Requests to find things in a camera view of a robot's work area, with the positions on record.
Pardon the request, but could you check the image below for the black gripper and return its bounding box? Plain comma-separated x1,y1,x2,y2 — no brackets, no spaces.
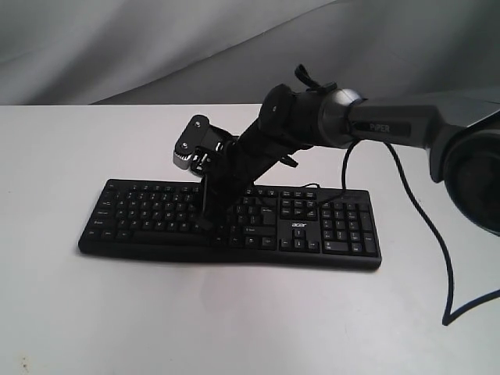
197,122,305,247

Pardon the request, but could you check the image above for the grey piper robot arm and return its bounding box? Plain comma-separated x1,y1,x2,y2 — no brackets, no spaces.
198,85,499,234

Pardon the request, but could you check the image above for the black acer keyboard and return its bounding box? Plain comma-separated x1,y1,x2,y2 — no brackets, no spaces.
78,180,382,270

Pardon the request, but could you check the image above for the grey backdrop cloth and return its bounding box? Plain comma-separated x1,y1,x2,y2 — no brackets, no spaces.
1,1,499,105

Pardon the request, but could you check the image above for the black keyboard usb cable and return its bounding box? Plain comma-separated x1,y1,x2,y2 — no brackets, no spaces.
257,181,322,192

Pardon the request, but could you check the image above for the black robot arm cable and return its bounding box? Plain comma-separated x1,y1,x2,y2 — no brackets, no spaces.
320,140,500,327

